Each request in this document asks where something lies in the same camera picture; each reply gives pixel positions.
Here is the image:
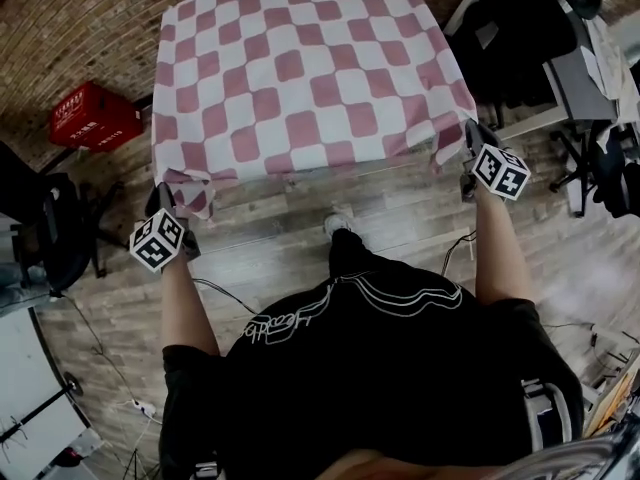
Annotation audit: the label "person's left forearm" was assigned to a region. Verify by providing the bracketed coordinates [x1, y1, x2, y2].
[160, 255, 221, 357]

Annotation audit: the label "white paper sheet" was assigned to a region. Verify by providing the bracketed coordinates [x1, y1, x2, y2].
[579, 45, 604, 82]

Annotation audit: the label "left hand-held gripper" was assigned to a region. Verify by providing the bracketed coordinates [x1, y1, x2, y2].
[129, 183, 202, 273]

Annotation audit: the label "crumpled beige cloth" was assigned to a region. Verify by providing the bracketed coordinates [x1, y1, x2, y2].
[582, 15, 640, 119]

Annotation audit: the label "red box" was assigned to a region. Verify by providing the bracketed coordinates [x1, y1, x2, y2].
[48, 80, 145, 154]

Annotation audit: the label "dark grey desk white legs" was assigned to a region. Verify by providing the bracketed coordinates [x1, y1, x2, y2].
[442, 0, 621, 142]

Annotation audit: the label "person's white shoe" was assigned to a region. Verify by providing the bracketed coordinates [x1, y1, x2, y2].
[323, 213, 351, 237]

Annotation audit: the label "white panel black edge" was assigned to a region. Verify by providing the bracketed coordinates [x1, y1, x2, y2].
[0, 307, 91, 469]

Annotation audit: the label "person's black printed t-shirt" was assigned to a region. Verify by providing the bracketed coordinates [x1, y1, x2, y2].
[159, 267, 586, 480]

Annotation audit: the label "person's black trousers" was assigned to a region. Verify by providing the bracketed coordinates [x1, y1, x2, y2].
[327, 228, 391, 279]

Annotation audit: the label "black cable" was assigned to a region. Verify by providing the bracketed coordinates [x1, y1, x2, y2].
[192, 277, 259, 317]
[439, 227, 476, 277]

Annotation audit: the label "grey backpack strap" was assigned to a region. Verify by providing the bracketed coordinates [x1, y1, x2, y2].
[520, 378, 574, 452]

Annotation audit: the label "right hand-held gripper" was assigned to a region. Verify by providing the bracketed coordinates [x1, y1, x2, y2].
[459, 119, 531, 202]

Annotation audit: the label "person's right forearm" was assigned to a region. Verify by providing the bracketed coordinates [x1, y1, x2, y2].
[472, 190, 534, 304]

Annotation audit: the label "pink checkered tablecloth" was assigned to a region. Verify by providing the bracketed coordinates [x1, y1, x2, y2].
[151, 0, 479, 222]

